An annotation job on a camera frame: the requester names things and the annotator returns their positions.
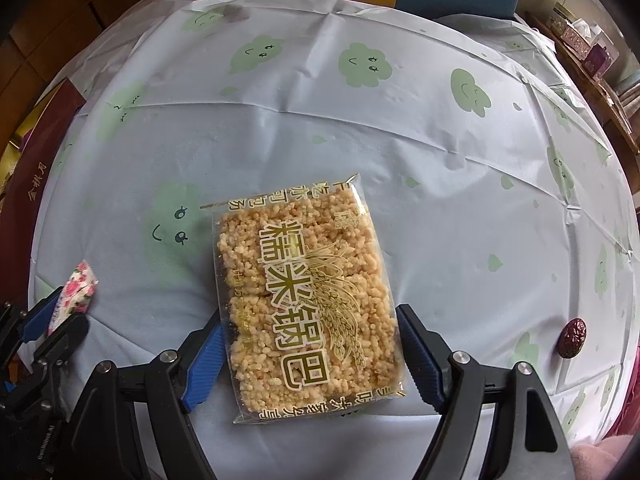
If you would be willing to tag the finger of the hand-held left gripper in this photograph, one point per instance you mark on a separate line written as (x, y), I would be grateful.
(40, 315)
(67, 337)

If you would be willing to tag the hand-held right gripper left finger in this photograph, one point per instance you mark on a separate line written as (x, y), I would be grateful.
(202, 365)

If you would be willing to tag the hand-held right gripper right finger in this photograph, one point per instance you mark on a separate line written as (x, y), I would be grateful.
(420, 355)

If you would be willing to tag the pink floral snack packet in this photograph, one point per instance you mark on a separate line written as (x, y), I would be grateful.
(75, 287)

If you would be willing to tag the clear rice crisp packet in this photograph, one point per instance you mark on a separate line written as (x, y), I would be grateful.
(300, 300)

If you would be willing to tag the red box with gold lining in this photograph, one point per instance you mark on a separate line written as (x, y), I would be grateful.
(45, 150)

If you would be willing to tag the dried red date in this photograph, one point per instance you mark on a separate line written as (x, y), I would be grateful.
(573, 337)

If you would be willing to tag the pink cloth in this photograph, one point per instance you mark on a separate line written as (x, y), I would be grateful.
(605, 460)

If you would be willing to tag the wooden side table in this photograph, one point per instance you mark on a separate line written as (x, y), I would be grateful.
(600, 95)

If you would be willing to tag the purple box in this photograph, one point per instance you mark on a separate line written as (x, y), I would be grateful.
(597, 62)

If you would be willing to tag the tissue box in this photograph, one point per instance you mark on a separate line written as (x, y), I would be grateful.
(575, 35)

